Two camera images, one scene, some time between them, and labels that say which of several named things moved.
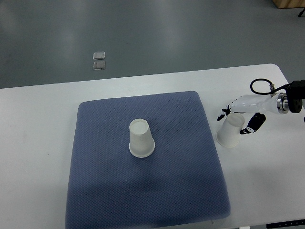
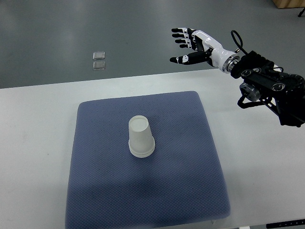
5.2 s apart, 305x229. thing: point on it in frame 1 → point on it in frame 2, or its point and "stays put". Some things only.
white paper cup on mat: (141, 142) stays put
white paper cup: (228, 135) → (141, 141)
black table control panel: (299, 222) stays put
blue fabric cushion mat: (179, 183) stays put
